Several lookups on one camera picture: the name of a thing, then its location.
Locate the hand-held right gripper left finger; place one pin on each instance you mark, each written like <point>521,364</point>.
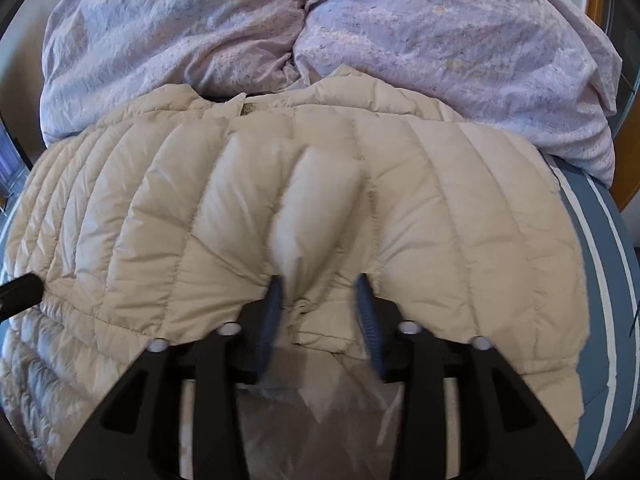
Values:
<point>267,325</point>

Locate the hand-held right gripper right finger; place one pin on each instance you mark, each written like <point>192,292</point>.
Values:
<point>371,332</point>

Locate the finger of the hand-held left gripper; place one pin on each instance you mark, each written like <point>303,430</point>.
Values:
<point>20,292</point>

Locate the beige quilted down jacket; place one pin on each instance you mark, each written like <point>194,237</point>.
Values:
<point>200,220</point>

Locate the clear plastic bag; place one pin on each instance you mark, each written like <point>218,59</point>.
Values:
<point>320,430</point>

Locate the blue white striped bed sheet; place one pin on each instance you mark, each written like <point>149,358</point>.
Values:
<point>595,310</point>

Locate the lavender patterned duvet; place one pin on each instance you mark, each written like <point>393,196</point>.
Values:
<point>400,40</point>

